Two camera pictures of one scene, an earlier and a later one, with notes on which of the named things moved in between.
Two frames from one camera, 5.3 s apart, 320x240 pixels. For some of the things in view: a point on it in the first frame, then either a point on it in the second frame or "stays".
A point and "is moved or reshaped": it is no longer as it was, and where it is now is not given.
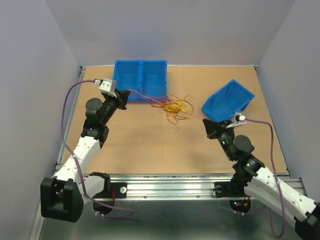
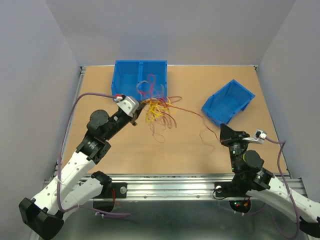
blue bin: [153, 80] stays
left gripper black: [120, 101] to [132, 119]
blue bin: [230, 99] stays
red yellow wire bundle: [174, 108] is moved or reshaped
